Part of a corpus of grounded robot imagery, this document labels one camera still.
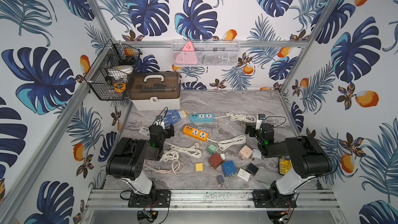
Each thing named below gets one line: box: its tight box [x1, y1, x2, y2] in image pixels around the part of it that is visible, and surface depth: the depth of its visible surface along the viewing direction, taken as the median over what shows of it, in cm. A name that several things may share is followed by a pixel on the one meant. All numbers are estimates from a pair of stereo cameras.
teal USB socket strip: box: [189, 113, 215, 124], surface depth 105 cm
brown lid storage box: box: [129, 70, 181, 111], surface depth 100 cm
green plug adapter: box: [206, 144, 217, 154], surface depth 91 cm
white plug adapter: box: [236, 168, 251, 182], surface depth 81 cm
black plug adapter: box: [245, 162, 260, 177], surface depth 83 cm
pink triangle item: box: [174, 40, 198, 65], surface depth 92 cm
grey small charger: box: [216, 175, 225, 185], surface depth 81 cm
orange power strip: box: [182, 125, 209, 143], surface depth 97 cm
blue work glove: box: [163, 109, 181, 130], surface depth 106 cm
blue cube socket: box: [221, 160, 237, 178], surface depth 81 cm
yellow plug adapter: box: [195, 162, 204, 172], surface depth 84 cm
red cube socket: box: [208, 152, 223, 170], surface depth 84 cm
